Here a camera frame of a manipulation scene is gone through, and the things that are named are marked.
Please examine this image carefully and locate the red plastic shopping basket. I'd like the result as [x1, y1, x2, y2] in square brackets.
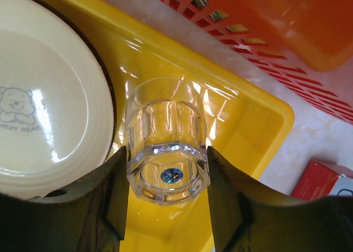
[160, 0, 352, 124]

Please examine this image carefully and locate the silver foil packet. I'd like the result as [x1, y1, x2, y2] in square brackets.
[291, 159, 352, 201]

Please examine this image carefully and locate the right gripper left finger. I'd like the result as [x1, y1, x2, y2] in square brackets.
[1, 147, 129, 251]

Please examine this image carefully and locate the cream ceramic plate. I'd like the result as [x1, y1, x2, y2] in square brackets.
[1, 0, 114, 199]

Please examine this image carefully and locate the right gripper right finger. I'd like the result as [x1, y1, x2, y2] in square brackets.
[207, 147, 352, 251]

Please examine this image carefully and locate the yellow plastic tray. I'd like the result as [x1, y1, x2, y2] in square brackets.
[42, 0, 294, 251]

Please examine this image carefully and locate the small glass cup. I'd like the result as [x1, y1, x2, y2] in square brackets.
[125, 78, 210, 206]

